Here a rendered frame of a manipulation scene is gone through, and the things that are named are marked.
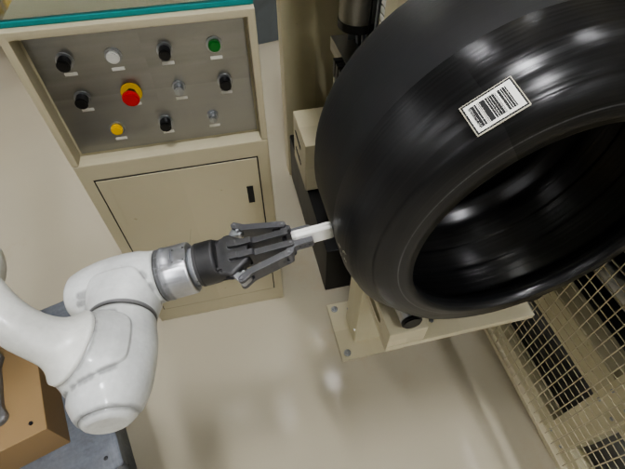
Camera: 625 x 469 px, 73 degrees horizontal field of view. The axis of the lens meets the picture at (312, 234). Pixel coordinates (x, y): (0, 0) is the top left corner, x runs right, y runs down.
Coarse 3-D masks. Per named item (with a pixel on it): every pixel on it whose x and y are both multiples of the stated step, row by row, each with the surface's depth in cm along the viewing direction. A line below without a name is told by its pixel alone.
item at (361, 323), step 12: (396, 0) 80; (360, 288) 151; (348, 300) 175; (360, 300) 154; (348, 312) 180; (360, 312) 160; (348, 324) 185; (360, 324) 168; (372, 324) 170; (360, 336) 176; (372, 336) 179
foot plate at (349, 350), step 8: (336, 304) 191; (344, 304) 191; (328, 312) 188; (336, 312) 188; (344, 312) 188; (336, 320) 186; (344, 320) 186; (336, 328) 183; (344, 328) 183; (336, 336) 181; (344, 336) 181; (344, 344) 179; (352, 344) 179; (360, 344) 179; (368, 344) 179; (376, 344) 179; (344, 352) 176; (352, 352) 177; (360, 352) 177; (368, 352) 177; (376, 352) 177; (384, 352) 177; (344, 360) 174
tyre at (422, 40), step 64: (448, 0) 54; (512, 0) 50; (576, 0) 47; (384, 64) 56; (448, 64) 49; (512, 64) 45; (576, 64) 44; (320, 128) 69; (384, 128) 53; (448, 128) 48; (512, 128) 46; (576, 128) 48; (320, 192) 76; (384, 192) 54; (448, 192) 52; (512, 192) 98; (576, 192) 89; (384, 256) 60; (448, 256) 96; (512, 256) 93; (576, 256) 84
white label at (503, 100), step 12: (504, 84) 45; (516, 84) 44; (480, 96) 46; (492, 96) 45; (504, 96) 45; (516, 96) 44; (468, 108) 46; (480, 108) 46; (492, 108) 45; (504, 108) 45; (516, 108) 44; (468, 120) 46; (480, 120) 46; (492, 120) 45; (504, 120) 44; (480, 132) 45
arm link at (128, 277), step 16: (128, 256) 69; (144, 256) 69; (80, 272) 68; (96, 272) 67; (112, 272) 66; (128, 272) 66; (144, 272) 67; (64, 288) 68; (80, 288) 66; (96, 288) 65; (112, 288) 64; (128, 288) 64; (144, 288) 66; (64, 304) 67; (80, 304) 66; (96, 304) 63; (144, 304) 64; (160, 304) 69
